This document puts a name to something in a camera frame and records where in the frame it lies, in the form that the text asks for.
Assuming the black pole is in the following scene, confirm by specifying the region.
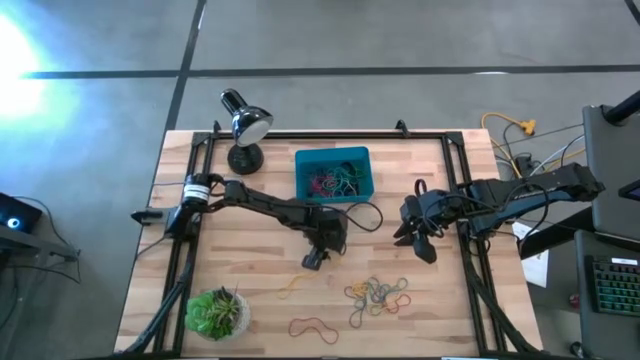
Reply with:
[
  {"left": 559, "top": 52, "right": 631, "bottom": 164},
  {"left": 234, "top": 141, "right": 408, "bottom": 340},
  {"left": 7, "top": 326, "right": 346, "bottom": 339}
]
[{"left": 602, "top": 89, "right": 640, "bottom": 126}]

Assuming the small tablet screen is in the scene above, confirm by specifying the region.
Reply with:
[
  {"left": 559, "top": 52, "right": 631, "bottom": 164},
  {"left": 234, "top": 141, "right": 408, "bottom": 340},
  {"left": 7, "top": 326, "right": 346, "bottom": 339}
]
[{"left": 618, "top": 178, "right": 640, "bottom": 202}]

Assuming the dark desk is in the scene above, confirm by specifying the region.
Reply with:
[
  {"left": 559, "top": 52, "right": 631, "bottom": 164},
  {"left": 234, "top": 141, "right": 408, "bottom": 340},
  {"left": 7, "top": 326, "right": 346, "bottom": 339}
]
[{"left": 573, "top": 228, "right": 640, "bottom": 360}]

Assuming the black desk lamp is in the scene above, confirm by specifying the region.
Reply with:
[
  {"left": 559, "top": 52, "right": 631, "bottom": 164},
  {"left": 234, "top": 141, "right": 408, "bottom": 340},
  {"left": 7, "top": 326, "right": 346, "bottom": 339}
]
[{"left": 220, "top": 88, "right": 276, "bottom": 176}]

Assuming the green succulent in pot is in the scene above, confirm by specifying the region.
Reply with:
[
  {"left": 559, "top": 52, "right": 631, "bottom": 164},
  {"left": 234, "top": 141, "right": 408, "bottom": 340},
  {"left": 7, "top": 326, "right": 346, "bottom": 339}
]
[{"left": 184, "top": 284, "right": 252, "bottom": 343}]

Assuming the teal plastic bin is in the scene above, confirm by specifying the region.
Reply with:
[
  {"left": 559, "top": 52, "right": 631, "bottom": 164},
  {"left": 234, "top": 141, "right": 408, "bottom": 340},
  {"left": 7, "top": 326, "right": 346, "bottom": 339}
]
[{"left": 294, "top": 146, "right": 376, "bottom": 205}]

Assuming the long yellow rubber band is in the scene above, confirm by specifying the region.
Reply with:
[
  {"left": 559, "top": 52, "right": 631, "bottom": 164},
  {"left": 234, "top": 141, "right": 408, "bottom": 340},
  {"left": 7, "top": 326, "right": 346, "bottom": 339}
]
[{"left": 276, "top": 272, "right": 315, "bottom": 301}]

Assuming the white cable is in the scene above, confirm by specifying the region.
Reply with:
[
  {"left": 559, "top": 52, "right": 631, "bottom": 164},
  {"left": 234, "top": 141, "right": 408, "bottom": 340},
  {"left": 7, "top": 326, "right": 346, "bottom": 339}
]
[{"left": 529, "top": 133, "right": 586, "bottom": 174}]

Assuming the black stand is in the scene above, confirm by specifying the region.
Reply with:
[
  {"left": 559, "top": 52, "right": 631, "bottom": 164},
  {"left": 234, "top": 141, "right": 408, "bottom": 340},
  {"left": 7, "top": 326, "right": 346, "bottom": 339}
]
[{"left": 0, "top": 229, "right": 82, "bottom": 286}]

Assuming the backlit computer keyboard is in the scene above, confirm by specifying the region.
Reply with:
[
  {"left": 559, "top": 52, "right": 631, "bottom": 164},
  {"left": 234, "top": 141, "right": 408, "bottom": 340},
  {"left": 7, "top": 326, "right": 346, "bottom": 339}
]
[{"left": 591, "top": 255, "right": 640, "bottom": 317}]

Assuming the long red rubber band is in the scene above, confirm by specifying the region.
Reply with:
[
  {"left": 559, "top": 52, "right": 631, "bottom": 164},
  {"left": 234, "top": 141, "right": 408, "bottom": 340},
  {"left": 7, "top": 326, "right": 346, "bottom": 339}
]
[{"left": 288, "top": 316, "right": 340, "bottom": 346}]

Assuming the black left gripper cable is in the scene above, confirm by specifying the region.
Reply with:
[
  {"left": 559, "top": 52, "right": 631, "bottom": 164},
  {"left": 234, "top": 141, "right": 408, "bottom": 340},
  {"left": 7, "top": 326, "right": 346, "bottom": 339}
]
[{"left": 319, "top": 200, "right": 385, "bottom": 234}]

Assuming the white paper sheet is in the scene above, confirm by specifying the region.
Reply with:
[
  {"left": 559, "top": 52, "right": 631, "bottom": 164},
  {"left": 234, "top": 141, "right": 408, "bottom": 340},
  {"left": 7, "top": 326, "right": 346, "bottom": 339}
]
[{"left": 511, "top": 221, "right": 550, "bottom": 289}]

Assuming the black floor cable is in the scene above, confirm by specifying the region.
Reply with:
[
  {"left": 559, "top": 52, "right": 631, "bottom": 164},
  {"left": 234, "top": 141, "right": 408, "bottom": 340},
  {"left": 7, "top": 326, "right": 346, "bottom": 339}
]
[{"left": 502, "top": 122, "right": 586, "bottom": 166}]

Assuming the dark grey rubber band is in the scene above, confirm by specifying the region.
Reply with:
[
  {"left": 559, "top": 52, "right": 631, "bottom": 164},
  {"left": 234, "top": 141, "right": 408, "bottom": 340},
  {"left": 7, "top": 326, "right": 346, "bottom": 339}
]
[{"left": 348, "top": 298, "right": 369, "bottom": 330}]

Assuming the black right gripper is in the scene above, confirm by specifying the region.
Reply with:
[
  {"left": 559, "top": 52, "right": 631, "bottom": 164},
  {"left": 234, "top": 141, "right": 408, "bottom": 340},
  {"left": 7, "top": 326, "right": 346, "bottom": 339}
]
[{"left": 392, "top": 188, "right": 461, "bottom": 249}]

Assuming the green rubber band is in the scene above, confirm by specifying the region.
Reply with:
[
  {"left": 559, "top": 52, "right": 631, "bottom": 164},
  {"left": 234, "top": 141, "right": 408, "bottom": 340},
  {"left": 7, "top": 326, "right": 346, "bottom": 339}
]
[
  {"left": 382, "top": 277, "right": 409, "bottom": 297},
  {"left": 333, "top": 164, "right": 369, "bottom": 187}
]

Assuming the black desk leg bar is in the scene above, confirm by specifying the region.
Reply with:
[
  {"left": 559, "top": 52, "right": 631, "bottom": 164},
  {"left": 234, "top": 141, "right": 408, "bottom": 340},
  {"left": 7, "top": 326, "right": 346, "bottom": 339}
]
[{"left": 517, "top": 205, "right": 596, "bottom": 260}]

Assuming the black device with blue light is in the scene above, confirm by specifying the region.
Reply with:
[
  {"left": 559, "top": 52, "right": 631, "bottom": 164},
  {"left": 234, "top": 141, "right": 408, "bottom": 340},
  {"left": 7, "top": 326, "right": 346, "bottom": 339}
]
[{"left": 0, "top": 192, "right": 44, "bottom": 234}]

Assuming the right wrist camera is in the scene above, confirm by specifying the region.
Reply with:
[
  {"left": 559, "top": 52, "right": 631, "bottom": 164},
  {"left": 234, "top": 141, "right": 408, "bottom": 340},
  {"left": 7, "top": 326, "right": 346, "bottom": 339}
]
[{"left": 412, "top": 233, "right": 438, "bottom": 265}]

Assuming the yellow extension cord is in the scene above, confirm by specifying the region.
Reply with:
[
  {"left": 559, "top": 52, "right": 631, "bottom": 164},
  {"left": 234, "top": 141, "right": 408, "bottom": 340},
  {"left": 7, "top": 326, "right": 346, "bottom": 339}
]
[{"left": 480, "top": 112, "right": 587, "bottom": 174}]

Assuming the orange red rubber band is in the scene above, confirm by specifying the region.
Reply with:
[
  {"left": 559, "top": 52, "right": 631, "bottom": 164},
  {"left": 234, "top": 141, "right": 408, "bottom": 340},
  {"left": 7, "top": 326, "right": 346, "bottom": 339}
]
[{"left": 382, "top": 292, "right": 413, "bottom": 316}]

